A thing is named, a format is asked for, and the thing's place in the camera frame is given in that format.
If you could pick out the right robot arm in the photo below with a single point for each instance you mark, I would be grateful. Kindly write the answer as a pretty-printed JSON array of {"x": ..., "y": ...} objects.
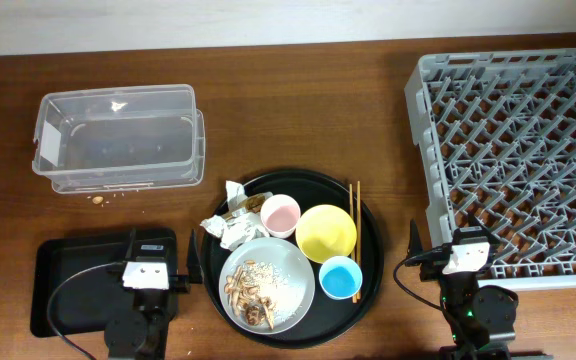
[{"x": 481, "y": 318}]

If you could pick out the round black serving tray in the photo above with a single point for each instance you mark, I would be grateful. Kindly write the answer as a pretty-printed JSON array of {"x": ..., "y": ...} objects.
[{"x": 326, "y": 319}]

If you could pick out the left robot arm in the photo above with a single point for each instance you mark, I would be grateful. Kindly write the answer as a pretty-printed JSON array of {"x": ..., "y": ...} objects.
[{"x": 141, "y": 331}]

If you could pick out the blue cup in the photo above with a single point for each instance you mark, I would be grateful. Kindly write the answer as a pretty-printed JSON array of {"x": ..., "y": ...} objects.
[{"x": 340, "y": 277}]

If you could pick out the white napkin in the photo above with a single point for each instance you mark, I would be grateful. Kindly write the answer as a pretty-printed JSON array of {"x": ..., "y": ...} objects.
[
  {"x": 236, "y": 231},
  {"x": 235, "y": 194}
]

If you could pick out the brown snack wrapper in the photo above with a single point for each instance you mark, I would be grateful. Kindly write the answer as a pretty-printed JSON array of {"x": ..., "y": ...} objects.
[{"x": 251, "y": 204}]

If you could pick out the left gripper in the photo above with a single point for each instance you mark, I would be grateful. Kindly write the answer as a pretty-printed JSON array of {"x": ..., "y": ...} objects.
[{"x": 194, "y": 270}]

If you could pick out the grey dishwasher rack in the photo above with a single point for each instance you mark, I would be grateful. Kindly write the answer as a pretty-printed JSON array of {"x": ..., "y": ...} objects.
[{"x": 497, "y": 137}]

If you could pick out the clear plastic waste bin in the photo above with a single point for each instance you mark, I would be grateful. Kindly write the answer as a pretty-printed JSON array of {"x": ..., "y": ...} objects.
[{"x": 120, "y": 139}]

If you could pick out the grey plate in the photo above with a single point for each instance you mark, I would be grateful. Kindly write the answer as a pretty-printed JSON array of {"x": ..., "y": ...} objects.
[{"x": 284, "y": 255}]

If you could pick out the pink cup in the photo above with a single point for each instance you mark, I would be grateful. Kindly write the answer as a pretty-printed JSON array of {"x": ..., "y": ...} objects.
[{"x": 280, "y": 215}]

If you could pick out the right wooden chopstick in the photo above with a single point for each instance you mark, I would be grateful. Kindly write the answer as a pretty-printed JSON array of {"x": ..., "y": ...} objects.
[{"x": 359, "y": 235}]

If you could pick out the yellow bowl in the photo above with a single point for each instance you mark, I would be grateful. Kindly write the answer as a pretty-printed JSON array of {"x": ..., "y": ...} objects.
[{"x": 325, "y": 231}]

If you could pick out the food leftovers on plate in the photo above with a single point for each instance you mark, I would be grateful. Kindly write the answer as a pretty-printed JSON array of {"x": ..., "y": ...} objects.
[{"x": 261, "y": 295}]

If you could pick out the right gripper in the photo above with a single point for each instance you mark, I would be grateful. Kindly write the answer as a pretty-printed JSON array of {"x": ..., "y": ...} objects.
[{"x": 432, "y": 266}]

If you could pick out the black rectangular tray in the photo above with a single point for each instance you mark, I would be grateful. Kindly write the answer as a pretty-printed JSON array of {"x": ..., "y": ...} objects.
[{"x": 72, "y": 290}]

